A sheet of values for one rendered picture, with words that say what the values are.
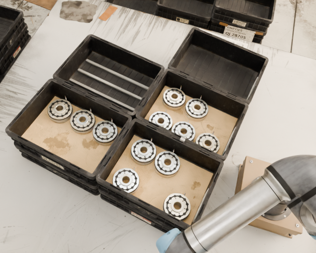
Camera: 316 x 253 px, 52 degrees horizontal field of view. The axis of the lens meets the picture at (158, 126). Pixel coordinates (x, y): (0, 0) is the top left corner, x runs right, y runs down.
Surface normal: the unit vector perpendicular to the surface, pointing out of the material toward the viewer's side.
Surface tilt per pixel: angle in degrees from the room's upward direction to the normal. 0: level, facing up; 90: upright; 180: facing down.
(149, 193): 0
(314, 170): 25
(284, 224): 3
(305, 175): 38
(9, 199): 0
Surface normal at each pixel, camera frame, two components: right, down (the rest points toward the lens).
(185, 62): 0.08, -0.50
